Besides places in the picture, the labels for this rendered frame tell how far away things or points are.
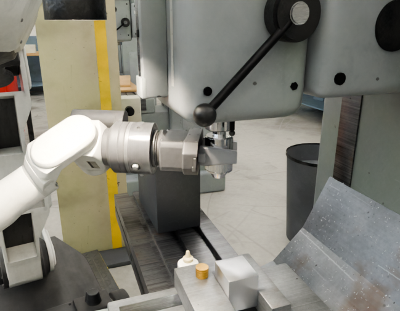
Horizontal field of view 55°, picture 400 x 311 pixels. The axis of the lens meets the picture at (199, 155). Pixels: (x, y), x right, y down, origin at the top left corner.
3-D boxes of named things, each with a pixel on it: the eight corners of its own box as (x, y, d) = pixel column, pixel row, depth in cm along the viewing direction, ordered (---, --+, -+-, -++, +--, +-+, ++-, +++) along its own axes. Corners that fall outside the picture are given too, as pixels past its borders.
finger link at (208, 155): (236, 165, 63) (198, 163, 63) (237, 147, 62) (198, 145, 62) (236, 169, 61) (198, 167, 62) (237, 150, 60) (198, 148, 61)
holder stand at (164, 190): (157, 234, 100) (154, 161, 94) (138, 200, 120) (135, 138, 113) (200, 226, 104) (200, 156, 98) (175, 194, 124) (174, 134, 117)
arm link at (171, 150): (196, 134, 58) (118, 131, 59) (196, 193, 61) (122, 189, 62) (203, 115, 70) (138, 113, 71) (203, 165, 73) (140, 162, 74)
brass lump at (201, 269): (198, 281, 65) (198, 271, 64) (193, 273, 67) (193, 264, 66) (210, 277, 65) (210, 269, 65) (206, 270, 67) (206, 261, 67)
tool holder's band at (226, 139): (228, 136, 67) (228, 130, 67) (236, 144, 63) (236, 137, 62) (202, 137, 66) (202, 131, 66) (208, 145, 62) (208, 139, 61)
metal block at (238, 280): (228, 313, 62) (228, 282, 60) (214, 290, 67) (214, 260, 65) (257, 306, 63) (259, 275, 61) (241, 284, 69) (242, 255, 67)
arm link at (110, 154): (121, 161, 60) (51, 158, 61) (135, 184, 70) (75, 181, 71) (131, 99, 65) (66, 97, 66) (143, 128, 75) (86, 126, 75)
